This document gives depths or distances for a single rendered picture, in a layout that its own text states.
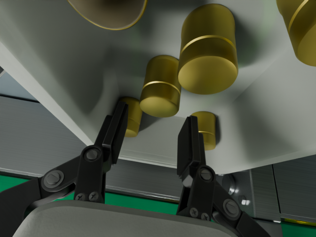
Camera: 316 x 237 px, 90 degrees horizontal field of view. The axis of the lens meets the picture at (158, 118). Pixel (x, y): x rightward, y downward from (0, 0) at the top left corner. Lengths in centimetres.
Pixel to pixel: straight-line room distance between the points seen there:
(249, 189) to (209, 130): 8
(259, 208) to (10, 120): 39
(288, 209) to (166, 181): 16
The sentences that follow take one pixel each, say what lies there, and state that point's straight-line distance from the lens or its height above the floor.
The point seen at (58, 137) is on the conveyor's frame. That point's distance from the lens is 32.
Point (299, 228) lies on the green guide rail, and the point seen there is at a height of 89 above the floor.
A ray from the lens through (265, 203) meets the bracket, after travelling 23.
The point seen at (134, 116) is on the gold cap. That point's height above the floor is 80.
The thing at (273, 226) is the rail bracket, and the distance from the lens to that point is 22.
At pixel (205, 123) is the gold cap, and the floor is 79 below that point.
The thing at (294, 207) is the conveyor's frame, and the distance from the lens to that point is 25.
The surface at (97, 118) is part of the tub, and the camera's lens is 17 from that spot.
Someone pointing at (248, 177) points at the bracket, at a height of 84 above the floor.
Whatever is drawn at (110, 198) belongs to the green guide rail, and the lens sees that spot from 30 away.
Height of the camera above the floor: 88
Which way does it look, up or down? 26 degrees down
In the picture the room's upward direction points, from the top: 171 degrees counter-clockwise
